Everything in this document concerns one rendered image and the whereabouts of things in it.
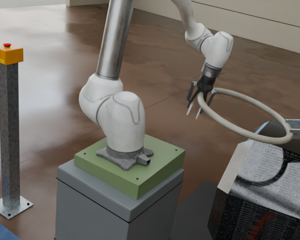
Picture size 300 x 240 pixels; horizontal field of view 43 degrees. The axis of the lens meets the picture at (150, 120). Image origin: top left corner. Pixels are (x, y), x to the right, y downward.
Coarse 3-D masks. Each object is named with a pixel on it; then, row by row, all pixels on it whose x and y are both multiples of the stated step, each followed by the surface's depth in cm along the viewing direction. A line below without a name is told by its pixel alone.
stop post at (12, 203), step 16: (0, 48) 202; (16, 48) 205; (0, 64) 207; (16, 64) 210; (0, 80) 212; (16, 80) 214; (0, 96) 216; (16, 96) 218; (0, 112) 221; (16, 112) 222; (0, 128) 225; (16, 128) 227; (0, 144) 231; (16, 144) 231; (16, 160) 236; (16, 176) 241; (16, 192) 246; (0, 208) 247; (16, 208) 249
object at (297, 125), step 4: (288, 120) 189; (292, 120) 188; (296, 120) 188; (292, 124) 189; (296, 124) 189; (292, 128) 190; (296, 128) 190; (292, 132) 179; (296, 132) 179; (296, 136) 180
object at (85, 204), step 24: (72, 168) 161; (72, 192) 159; (96, 192) 150; (120, 192) 150; (168, 192) 165; (72, 216) 164; (96, 216) 155; (120, 216) 146; (144, 216) 154; (168, 216) 176
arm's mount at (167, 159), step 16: (96, 144) 170; (144, 144) 172; (160, 144) 172; (80, 160) 160; (96, 160) 158; (160, 160) 160; (176, 160) 165; (96, 176) 157; (112, 176) 151; (128, 176) 149; (144, 176) 150; (160, 176) 158; (128, 192) 149; (144, 192) 150
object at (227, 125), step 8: (216, 88) 200; (200, 96) 182; (232, 96) 205; (240, 96) 204; (200, 104) 176; (256, 104) 203; (264, 104) 202; (208, 112) 171; (272, 112) 198; (216, 120) 168; (224, 120) 166; (280, 120) 193; (232, 128) 164; (240, 128) 164; (288, 128) 184; (248, 136) 163; (256, 136) 163; (264, 136) 165; (288, 136) 174
